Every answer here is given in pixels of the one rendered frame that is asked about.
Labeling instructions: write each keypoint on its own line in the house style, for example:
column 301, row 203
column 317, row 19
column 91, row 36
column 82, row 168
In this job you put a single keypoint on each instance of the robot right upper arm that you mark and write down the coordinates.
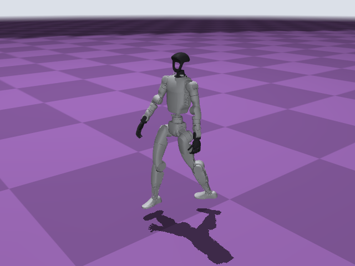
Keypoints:
column 158, row 99

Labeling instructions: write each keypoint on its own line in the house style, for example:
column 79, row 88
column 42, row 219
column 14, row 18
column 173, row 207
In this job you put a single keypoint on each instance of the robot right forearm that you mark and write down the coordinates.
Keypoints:
column 150, row 110

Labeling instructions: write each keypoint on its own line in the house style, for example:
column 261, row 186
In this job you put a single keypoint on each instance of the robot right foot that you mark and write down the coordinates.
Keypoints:
column 151, row 203

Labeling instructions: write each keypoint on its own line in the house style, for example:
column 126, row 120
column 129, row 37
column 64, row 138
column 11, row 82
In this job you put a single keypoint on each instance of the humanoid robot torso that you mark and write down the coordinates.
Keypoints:
column 178, row 102

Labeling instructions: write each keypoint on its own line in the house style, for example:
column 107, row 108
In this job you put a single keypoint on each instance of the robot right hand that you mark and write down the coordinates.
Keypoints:
column 143, row 121

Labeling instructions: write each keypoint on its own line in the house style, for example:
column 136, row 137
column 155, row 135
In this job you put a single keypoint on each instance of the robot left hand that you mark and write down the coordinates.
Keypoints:
column 195, row 145

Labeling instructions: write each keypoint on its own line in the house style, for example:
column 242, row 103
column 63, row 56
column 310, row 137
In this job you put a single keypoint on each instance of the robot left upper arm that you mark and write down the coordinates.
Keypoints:
column 192, row 88

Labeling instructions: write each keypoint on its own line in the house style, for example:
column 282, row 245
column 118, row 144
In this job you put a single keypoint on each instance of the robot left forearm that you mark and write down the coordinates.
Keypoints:
column 196, row 120

